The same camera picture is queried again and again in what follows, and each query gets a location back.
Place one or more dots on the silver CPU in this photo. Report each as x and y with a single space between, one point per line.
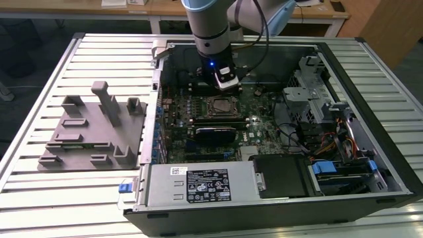
222 107

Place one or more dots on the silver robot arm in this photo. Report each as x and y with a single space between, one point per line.
211 27

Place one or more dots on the CPU socket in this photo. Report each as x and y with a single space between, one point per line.
208 116

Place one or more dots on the black RAM slot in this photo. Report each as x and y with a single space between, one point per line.
192 84
218 125
218 122
194 90
194 94
194 87
243 127
218 119

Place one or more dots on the green motherboard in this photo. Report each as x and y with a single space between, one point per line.
264 119

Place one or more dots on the small white box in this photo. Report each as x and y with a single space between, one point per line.
136 2

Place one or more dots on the metal drive cage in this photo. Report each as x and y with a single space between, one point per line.
300 96

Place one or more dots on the white paper box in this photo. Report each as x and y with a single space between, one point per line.
113 3

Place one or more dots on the silver chipset heat sink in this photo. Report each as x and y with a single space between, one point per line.
250 151

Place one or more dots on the black expansion slot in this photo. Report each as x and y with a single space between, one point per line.
202 156

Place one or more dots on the blue board connector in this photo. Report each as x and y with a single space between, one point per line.
228 155

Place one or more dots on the wooden desk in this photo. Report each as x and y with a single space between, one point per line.
83 11

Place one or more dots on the flat black device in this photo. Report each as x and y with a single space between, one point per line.
338 6

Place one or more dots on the grey parts rack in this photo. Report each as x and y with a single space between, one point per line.
99 138

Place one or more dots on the green RAM stick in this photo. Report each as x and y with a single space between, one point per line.
87 146

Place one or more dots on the black plastic shroud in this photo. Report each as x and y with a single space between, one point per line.
280 176

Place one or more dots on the silver power supply unit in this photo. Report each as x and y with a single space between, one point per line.
159 183

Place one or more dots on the hard disk in blue carrier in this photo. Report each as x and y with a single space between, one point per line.
323 167

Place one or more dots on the wooden cabinet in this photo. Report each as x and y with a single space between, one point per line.
390 24

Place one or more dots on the blue case latch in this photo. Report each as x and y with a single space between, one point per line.
124 188

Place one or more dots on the grey chair foot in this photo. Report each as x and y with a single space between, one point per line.
7 91

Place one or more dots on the blue plastic tab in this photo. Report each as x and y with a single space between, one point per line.
372 165

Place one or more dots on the black PC case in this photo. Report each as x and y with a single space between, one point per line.
264 218

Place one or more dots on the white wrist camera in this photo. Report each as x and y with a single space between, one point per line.
228 83

